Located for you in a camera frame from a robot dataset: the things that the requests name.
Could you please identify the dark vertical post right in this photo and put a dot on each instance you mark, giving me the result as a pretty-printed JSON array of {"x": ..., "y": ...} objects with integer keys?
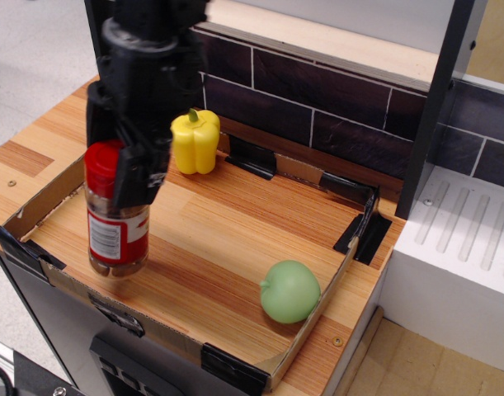
[{"x": 416, "y": 174}]

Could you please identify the yellow toy bell pepper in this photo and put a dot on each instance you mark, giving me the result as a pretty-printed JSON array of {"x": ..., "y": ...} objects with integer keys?
[{"x": 195, "y": 141}]

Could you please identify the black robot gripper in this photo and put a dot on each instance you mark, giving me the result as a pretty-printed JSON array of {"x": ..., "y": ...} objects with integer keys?
[{"x": 150, "y": 76}]

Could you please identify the green toy apple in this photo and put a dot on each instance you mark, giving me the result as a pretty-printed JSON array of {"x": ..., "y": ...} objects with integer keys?
[{"x": 289, "y": 292}]

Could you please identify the white ribbed sink drainboard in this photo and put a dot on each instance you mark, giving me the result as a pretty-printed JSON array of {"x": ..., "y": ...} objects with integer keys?
[{"x": 457, "y": 225}]

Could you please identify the red-capped spice bottle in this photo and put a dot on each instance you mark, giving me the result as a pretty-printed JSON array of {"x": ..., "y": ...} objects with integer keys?
[{"x": 117, "y": 238}]

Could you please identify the dark brick-pattern backsplash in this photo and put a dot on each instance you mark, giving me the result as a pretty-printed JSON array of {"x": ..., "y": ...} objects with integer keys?
[{"x": 363, "y": 120}]

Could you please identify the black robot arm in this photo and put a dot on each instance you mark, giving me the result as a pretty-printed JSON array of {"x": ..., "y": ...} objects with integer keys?
[{"x": 149, "y": 62}]

